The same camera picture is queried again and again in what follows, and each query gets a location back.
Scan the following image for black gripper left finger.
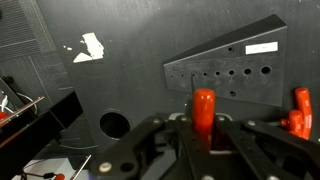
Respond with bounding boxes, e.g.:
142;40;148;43
89;114;214;180

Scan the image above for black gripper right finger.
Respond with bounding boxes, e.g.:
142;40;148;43
213;114;320;180

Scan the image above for black wedge hex key stand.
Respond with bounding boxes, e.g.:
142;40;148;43
162;13;288;108

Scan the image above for torn white sticker patch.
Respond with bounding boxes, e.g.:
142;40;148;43
63;31;105;64

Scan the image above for white box under table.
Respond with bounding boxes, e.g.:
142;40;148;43
11;158;76;180

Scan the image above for thin metal rod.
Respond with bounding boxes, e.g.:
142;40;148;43
0;96;45;128

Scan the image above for black metal frame beam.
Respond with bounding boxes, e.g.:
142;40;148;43
0;91;84;178

